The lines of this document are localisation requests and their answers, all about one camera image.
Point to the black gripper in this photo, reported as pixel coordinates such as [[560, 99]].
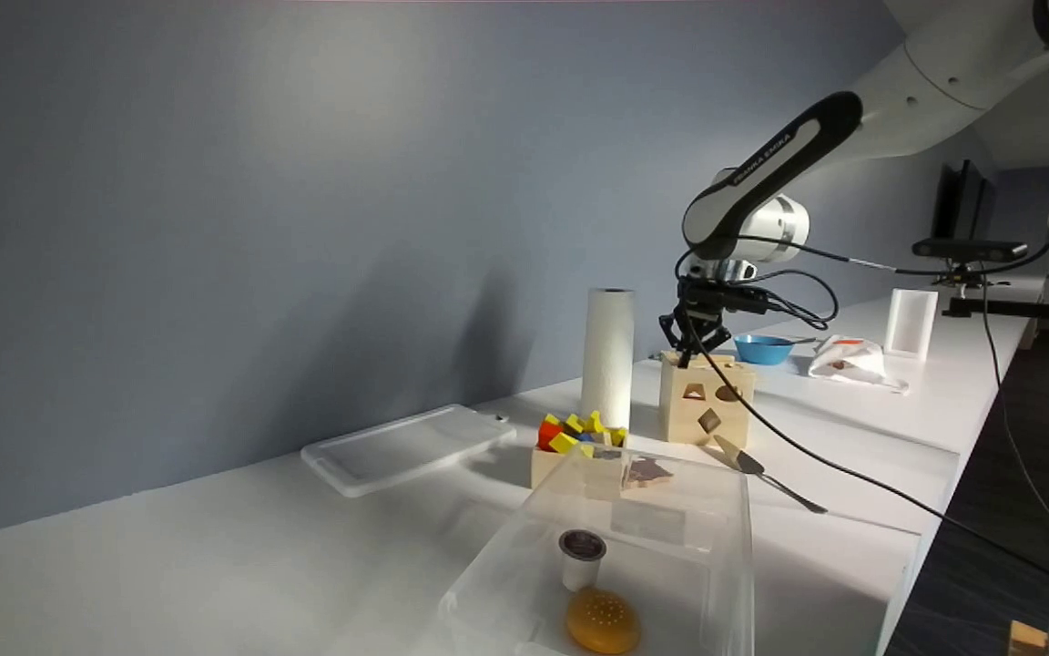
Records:
[[701, 296]]

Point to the wooden shape sorter lid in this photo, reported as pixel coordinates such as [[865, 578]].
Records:
[[739, 358]]

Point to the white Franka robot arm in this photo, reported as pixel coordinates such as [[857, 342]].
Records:
[[949, 74]]

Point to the wooden shape sorter box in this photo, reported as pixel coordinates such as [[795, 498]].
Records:
[[685, 407]]

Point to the blue bowl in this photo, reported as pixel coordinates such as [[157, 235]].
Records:
[[762, 352]]

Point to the white paper towel roll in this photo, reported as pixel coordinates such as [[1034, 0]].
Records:
[[605, 358]]

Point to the yellow wooden block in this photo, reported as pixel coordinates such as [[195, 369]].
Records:
[[565, 444], [600, 426]]

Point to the crumpled clear plastic bag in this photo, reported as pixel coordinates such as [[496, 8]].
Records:
[[855, 363]]

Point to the red wooden block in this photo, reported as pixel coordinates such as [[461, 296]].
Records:
[[549, 432]]

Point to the small wooden tray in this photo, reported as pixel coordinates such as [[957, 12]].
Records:
[[546, 468]]

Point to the clear plastic container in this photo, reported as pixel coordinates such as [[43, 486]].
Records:
[[911, 322]]

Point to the clear plastic storage bin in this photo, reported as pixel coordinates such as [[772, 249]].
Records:
[[694, 585]]

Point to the white cup dark top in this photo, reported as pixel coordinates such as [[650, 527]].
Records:
[[580, 563]]

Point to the orange round object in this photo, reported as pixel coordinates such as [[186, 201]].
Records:
[[603, 620]]

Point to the black monitor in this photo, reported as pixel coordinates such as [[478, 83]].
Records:
[[963, 201]]

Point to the clear plastic bin lid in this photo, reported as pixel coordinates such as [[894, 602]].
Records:
[[410, 450]]

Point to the black stereo camera bar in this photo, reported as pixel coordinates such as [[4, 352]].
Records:
[[971, 249]]

